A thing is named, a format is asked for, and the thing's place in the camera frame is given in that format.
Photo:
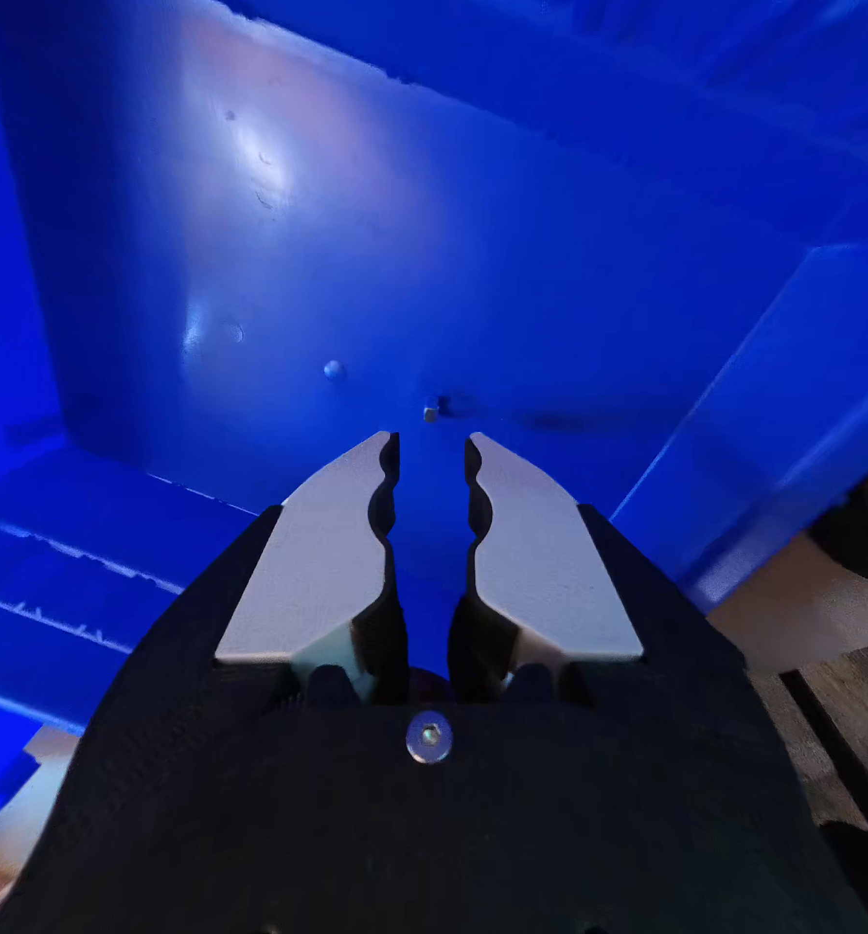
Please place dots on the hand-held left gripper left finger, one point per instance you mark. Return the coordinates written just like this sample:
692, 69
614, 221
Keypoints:
310, 576

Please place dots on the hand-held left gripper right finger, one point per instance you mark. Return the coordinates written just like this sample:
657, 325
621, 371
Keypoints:
550, 576

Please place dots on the long steel hex bolt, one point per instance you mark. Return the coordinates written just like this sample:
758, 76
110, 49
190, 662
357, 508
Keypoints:
431, 413

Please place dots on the blue plastic bin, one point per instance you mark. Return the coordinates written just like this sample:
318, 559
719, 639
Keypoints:
477, 219

